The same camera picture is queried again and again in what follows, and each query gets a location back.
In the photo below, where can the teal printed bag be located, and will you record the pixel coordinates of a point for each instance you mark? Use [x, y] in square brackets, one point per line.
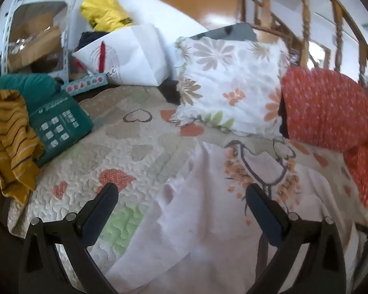
[58, 125]

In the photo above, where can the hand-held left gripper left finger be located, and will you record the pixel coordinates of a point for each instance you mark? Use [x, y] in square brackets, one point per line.
[95, 220]

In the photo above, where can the teal cloth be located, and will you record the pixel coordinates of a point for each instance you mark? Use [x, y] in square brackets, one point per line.
[21, 85]

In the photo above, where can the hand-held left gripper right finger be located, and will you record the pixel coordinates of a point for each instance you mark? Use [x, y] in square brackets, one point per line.
[263, 214]

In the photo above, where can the red dotted pillow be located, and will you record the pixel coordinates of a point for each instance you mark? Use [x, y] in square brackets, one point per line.
[325, 107]

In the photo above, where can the white floral pillow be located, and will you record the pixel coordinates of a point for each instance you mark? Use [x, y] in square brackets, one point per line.
[227, 79]

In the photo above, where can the quilted heart print bedspread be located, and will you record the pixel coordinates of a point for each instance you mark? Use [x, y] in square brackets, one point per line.
[110, 147]

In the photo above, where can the brown cardboard box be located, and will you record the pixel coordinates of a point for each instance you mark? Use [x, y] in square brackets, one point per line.
[43, 44]

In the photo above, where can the long light blue box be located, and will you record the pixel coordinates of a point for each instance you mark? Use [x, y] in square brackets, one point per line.
[86, 83]

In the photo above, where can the white paper bag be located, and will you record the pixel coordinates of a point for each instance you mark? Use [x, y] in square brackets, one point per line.
[135, 55]

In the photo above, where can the dark cloth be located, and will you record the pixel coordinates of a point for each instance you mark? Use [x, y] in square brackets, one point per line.
[90, 38]

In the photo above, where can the white garment with grey band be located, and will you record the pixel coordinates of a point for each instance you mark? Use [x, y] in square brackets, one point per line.
[202, 220]

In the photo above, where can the white metal rack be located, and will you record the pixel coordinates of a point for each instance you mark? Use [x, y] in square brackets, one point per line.
[68, 21]

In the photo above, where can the wooden stair railing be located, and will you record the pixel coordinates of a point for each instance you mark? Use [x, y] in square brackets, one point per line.
[305, 21]

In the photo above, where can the yellow striped garment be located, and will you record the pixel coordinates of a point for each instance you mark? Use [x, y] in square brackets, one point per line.
[9, 134]

